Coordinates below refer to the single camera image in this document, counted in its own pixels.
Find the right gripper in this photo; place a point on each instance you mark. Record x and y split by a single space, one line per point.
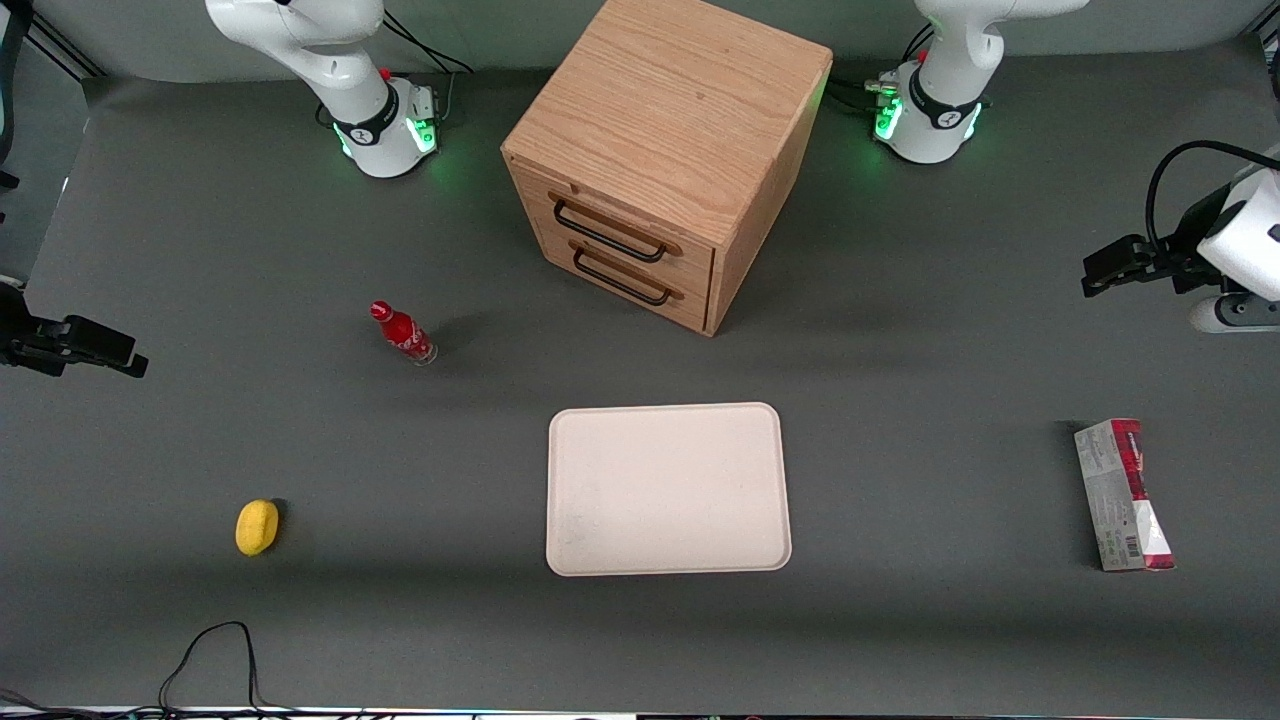
22 338

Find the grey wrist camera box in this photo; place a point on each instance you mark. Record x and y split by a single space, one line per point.
1235 313

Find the wooden drawer cabinet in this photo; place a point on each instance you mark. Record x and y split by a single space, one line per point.
670 110

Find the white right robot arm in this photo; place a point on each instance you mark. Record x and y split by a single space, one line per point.
370 120

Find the yellow lemon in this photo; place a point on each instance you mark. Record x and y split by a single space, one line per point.
256 527

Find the cream plastic tray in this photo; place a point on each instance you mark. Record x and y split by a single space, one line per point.
668 490

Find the red cookie box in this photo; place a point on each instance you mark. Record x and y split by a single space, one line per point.
1118 495

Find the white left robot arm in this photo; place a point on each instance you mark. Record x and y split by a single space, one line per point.
945 90

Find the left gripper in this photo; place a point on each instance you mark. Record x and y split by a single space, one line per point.
1183 257

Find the black frame rail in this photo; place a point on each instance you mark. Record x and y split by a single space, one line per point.
65 50

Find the red cola bottle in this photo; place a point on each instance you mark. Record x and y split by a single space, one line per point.
402 332

